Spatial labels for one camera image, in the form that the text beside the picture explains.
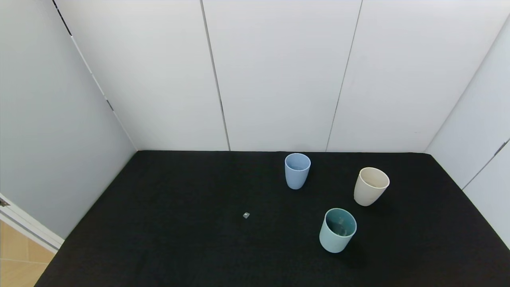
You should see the mint green plastic cup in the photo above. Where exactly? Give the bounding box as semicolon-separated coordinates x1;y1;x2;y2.
319;208;357;254

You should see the light blue plastic cup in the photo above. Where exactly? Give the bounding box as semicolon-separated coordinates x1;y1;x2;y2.
284;153;311;190

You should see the black tablecloth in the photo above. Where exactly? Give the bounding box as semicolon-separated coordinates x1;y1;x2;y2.
34;150;510;287

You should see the beige plastic cup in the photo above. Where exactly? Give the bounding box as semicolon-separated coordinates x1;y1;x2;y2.
354;167;390;206

